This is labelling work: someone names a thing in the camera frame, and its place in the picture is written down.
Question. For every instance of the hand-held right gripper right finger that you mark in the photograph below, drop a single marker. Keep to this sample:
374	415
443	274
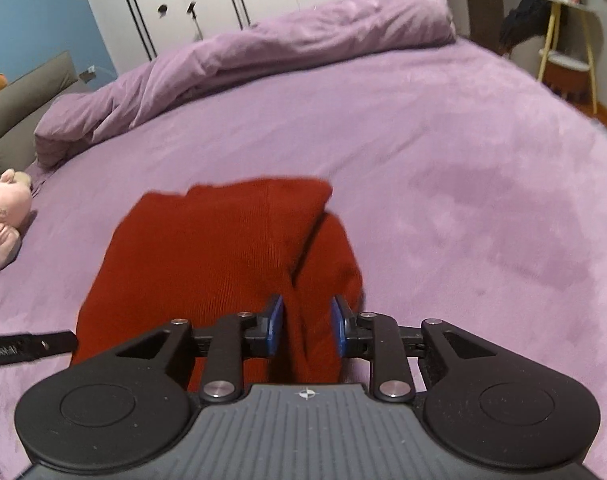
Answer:
339	330

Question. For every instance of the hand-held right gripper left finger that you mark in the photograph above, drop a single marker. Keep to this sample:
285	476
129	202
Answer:
276	326

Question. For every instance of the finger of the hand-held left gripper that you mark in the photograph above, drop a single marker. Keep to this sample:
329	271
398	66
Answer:
28	347

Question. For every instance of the red knit sweater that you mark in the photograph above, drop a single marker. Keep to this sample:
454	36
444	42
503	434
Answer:
218	260

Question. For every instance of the pink plush toy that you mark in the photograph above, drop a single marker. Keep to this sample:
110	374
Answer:
3	215

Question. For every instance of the grey padded headboard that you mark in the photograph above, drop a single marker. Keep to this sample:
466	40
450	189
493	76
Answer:
18	105

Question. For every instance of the purple duvet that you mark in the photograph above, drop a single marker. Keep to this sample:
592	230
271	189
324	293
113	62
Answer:
263	45

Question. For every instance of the brown basket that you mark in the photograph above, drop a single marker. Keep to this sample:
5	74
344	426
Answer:
568	77

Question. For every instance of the black cloth bundle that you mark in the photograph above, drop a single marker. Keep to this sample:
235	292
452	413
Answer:
526	20

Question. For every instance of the yellow side table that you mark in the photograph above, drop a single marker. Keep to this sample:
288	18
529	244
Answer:
581	35

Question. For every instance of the wall socket with plug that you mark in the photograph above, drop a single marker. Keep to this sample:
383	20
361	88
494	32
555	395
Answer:
88	74

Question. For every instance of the dark brown wooden post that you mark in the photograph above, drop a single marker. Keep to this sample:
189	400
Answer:
483	0

